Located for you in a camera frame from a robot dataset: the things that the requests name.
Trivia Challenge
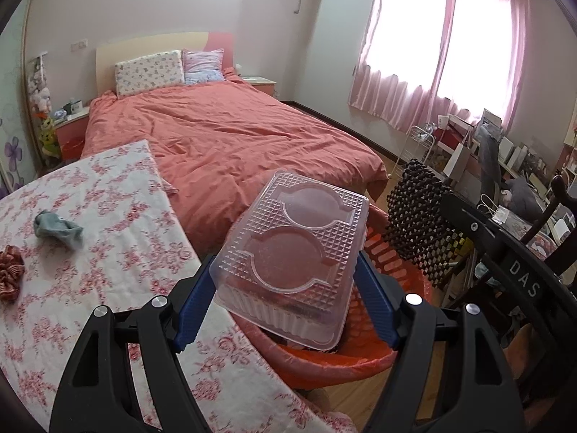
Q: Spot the red scrunchie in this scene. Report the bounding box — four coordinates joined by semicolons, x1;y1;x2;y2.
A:
0;245;25;304

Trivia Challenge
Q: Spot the red and white shelf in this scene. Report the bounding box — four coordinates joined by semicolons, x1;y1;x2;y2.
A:
433;115;479;155

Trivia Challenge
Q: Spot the pink striped pillow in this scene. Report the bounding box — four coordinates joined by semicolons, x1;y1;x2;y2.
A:
181;48;226;86

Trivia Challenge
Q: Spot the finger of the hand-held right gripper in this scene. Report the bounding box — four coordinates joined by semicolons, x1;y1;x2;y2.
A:
439;192;502;258

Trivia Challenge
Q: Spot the clear plastic food container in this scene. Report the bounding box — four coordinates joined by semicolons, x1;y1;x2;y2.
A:
210;169;371;353

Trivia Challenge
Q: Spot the beaded seat cover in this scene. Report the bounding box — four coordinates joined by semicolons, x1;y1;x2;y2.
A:
385;159;474;288

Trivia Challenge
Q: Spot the floral pillow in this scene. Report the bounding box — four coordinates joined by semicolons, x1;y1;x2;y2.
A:
114;49;186;97

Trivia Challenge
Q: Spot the pink floral tablecloth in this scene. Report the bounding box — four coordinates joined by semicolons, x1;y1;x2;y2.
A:
0;140;357;433

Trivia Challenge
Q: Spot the white paper bag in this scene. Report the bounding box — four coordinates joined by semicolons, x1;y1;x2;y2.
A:
443;142;472;182

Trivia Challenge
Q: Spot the dark wooden chair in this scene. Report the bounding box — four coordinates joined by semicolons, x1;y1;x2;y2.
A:
525;175;577;280

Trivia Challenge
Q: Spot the orange plastic laundry basket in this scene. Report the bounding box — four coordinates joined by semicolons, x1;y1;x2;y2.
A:
234;203;434;391

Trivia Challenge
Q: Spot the grey sock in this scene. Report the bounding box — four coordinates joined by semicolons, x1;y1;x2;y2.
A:
35;210;84;250

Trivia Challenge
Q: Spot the cream and pink headboard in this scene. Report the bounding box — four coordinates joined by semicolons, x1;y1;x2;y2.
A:
96;31;235;97

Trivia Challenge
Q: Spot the pink nightstand with mug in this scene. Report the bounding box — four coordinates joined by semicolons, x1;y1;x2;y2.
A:
54;106;91;162

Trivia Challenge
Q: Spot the yellow-green plush toy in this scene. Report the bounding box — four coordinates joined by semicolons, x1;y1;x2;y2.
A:
40;116;60;159

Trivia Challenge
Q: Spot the white wire rack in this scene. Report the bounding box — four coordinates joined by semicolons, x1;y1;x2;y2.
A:
392;124;436;178

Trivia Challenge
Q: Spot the bed with salmon duvet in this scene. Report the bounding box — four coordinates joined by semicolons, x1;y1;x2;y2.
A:
83;70;389;255

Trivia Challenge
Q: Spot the pink curtain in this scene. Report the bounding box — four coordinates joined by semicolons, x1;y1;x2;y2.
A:
348;0;536;135

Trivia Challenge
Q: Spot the floral sliding wardrobe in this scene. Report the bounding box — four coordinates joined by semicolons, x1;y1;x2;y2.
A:
0;4;46;199

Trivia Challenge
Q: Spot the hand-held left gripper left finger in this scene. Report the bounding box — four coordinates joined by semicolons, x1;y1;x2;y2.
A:
49;255;217;433

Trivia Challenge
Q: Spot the clear tube of plush toys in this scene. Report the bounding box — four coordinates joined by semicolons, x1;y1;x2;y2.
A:
27;56;52;115

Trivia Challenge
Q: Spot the grey office chair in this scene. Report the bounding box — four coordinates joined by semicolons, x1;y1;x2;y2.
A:
477;124;547;218

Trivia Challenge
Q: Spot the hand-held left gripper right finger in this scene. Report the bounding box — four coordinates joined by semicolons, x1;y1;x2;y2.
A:
355;253;526;433

